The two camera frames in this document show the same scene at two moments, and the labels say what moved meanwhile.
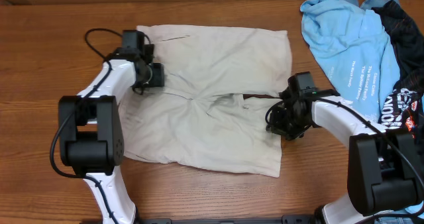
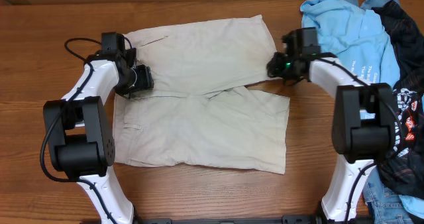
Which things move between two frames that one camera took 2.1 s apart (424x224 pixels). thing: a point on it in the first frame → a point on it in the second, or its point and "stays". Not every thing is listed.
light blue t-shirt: [358, 48] stays
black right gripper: [280, 128] → [277, 71]
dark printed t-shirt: [403, 109] stays
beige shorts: [211, 114] stays
